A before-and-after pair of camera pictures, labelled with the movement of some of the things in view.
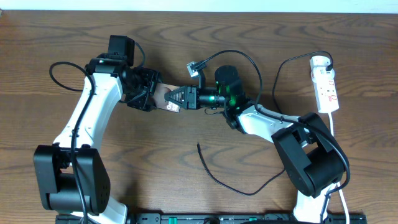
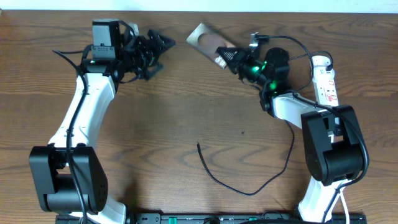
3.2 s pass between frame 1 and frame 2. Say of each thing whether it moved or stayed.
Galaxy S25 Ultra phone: moved
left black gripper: moved
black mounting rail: stayed
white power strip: stayed
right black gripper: moved
